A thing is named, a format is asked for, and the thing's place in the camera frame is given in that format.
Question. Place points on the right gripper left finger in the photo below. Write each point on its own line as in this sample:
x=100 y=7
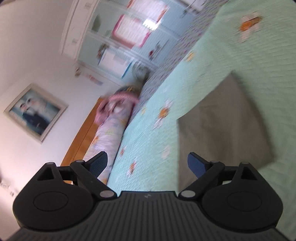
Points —
x=87 y=173

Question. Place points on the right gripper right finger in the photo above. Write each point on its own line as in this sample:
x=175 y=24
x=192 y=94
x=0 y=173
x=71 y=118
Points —
x=206 y=172

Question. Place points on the grey t-shirt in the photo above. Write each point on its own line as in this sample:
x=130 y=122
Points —
x=224 y=126

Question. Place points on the wooden headboard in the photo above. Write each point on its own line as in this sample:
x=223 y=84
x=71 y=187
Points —
x=84 y=137

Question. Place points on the pink fuzzy blanket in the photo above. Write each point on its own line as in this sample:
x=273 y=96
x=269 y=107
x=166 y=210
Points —
x=107 y=106

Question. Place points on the framed wedding photo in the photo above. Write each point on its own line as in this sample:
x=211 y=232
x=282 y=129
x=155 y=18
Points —
x=36 y=111

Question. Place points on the colourful patterned pillow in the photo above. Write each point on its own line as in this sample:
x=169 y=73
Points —
x=129 y=89

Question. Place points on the white standing fan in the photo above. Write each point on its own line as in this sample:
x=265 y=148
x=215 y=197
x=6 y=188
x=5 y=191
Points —
x=140 y=72

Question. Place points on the floral bed sheet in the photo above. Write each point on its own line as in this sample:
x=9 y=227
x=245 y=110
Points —
x=193 y=33

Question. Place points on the white sliding door wardrobe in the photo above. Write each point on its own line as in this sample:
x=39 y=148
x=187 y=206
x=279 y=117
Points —
x=107 y=37

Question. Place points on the mint quilted bee bedspread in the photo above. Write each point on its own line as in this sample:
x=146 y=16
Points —
x=255 y=40

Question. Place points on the hanging wall ornament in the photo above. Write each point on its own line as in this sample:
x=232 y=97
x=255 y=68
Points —
x=80 y=72

